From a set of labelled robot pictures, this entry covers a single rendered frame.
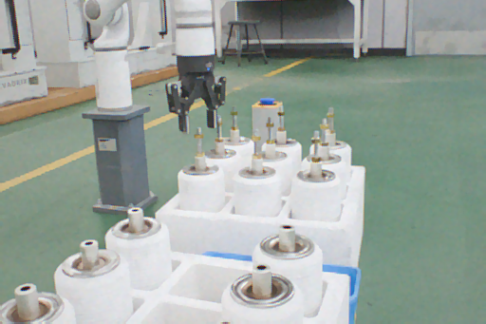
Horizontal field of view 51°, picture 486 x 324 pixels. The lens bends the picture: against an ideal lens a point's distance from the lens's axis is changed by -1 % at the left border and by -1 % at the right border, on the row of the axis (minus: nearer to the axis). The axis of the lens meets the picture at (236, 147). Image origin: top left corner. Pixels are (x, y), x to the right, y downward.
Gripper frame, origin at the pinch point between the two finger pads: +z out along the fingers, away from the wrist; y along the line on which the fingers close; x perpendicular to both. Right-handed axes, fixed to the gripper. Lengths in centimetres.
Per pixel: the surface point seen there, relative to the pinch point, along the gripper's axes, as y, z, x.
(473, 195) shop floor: 88, 34, -22
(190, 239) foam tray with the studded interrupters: -6.7, 21.8, -4.0
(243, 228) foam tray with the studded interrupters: -1.2, 18.2, -13.7
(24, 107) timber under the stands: 48, 31, 221
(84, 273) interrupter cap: -38.4, 9.2, -23.2
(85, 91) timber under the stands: 100, 30, 246
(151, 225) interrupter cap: -23.9, 9.3, -17.0
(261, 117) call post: 34.1, 6.2, 15.3
